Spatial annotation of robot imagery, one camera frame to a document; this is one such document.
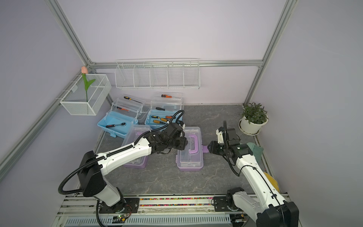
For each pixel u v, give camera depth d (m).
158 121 1.09
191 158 0.81
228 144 0.60
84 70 0.85
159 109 1.08
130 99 1.11
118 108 1.06
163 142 0.56
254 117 0.91
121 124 1.08
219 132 0.74
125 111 1.12
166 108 1.12
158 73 0.99
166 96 1.11
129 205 0.74
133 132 0.94
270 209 0.39
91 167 0.46
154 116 1.11
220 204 0.74
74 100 0.78
